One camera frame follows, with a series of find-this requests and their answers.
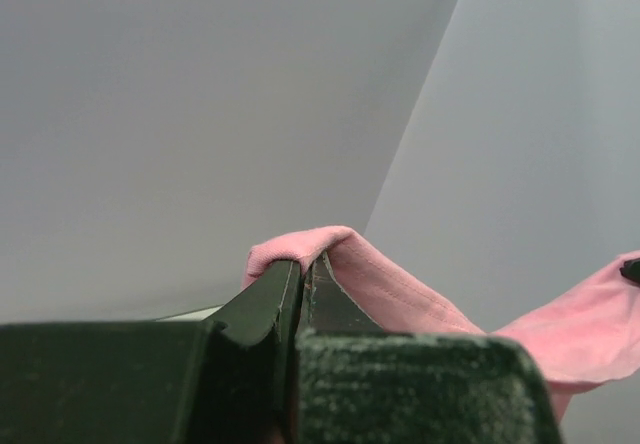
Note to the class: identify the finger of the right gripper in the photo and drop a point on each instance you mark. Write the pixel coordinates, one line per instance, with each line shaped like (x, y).
(630, 270)

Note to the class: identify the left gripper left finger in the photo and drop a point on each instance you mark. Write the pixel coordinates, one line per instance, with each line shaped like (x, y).
(245, 381)

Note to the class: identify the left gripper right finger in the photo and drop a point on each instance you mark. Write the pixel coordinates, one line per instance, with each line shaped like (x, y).
(327, 307)

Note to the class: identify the pink t-shirt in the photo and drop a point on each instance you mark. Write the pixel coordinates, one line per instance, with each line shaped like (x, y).
(570, 308)

